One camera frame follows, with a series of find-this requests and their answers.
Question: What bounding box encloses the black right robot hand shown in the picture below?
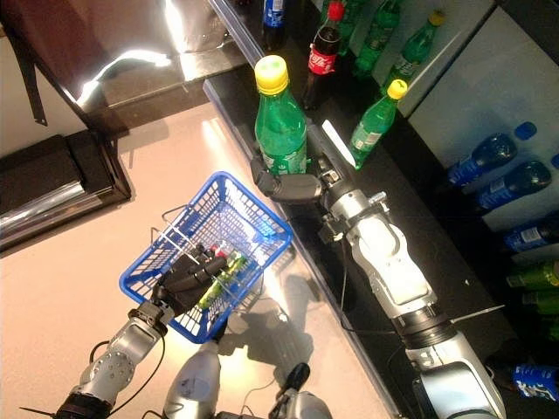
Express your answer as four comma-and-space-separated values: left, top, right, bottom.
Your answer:
249, 126, 351, 204

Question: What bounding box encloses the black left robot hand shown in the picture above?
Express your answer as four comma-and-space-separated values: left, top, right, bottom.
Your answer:
149, 243, 229, 326

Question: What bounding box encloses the blue plastic shopping basket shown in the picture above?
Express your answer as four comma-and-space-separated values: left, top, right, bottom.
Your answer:
118, 170, 293, 344

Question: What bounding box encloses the green drink bottle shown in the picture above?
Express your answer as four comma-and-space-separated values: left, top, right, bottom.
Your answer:
197, 256, 249, 310

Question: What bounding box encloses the white plastic strip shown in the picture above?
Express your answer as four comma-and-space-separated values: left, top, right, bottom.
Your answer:
321, 120, 357, 167

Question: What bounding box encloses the silver left robot leg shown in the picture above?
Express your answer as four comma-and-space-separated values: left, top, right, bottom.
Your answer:
160, 320, 229, 419

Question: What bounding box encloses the Coca-Cola bottle red label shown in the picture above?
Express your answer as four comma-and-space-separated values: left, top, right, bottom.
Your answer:
300, 1, 345, 111

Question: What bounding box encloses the dark glossy display unit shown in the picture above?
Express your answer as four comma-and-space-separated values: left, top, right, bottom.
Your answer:
0, 0, 248, 255

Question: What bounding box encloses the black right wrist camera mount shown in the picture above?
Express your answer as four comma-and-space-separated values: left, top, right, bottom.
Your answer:
317, 190, 390, 246

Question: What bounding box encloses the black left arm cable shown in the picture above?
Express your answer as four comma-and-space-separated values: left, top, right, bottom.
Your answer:
88, 335, 168, 416

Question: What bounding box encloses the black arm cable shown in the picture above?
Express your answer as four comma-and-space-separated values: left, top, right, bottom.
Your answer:
338, 244, 397, 338
88, 335, 168, 416

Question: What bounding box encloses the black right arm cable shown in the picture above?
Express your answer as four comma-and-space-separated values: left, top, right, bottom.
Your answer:
338, 244, 397, 338

